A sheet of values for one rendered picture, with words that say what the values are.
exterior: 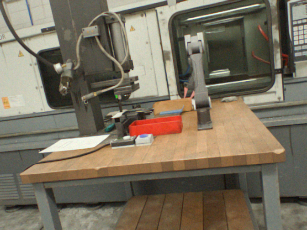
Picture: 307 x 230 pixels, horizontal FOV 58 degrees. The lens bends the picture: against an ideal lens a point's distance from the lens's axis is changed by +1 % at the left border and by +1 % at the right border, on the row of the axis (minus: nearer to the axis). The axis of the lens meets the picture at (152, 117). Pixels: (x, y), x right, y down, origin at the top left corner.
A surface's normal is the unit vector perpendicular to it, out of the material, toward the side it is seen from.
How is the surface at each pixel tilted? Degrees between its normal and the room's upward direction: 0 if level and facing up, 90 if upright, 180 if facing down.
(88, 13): 90
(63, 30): 90
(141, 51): 90
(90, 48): 90
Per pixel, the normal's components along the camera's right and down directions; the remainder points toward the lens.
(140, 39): -0.23, 0.23
